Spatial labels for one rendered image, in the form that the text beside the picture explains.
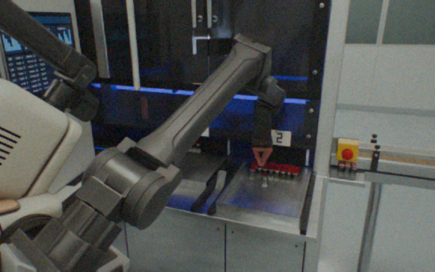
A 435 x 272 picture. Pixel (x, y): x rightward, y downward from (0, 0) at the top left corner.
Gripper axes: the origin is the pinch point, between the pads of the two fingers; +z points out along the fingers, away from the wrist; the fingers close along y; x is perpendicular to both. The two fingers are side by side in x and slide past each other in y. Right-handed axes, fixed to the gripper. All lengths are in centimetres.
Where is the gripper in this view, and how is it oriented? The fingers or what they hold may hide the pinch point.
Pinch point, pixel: (260, 161)
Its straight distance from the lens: 119.9
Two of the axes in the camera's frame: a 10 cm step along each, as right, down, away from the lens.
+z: -0.2, 9.5, 3.1
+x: -10.0, -0.5, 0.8
